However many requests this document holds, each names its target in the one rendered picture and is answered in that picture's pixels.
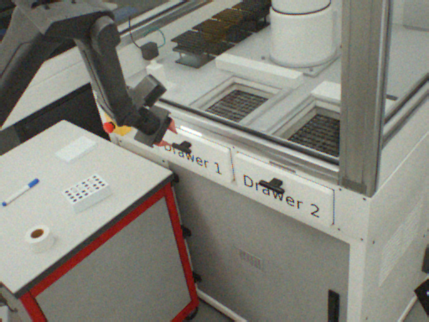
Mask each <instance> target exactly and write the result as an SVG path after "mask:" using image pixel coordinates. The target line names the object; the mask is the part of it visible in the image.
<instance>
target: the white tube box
mask: <svg viewBox="0 0 429 322"><path fill-rule="evenodd" d="M89 179H93V181H94V184H90V181H89ZM78 184H81V185H82V187H83V189H82V190H79V189H78V187H77V186H78ZM90 187H92V188H93V189H94V192H90V191H89V188H90ZM73 188H76V189H77V192H76V193H74V192H73V190H72V189H73ZM61 194H62V195H63V197H64V201H65V203H67V205H68V206H70V208H71V209H72V210H73V211H74V213H76V214H77V213H80V212H81V211H82V210H85V209H87V208H88V207H89V206H92V205H94V204H95V203H98V201H100V200H104V199H105V198H106V197H107V196H109V195H112V192H111V189H110V186H109V184H108V183H107V182H106V181H105V180H104V179H103V178H102V177H101V176H100V175H98V174H93V175H92V176H91V177H89V178H86V179H84V180H83V181H80V182H79V183H77V184H74V185H72V186H71V187H70V188H68V189H66V190H64V191H62V192H61Z"/></svg>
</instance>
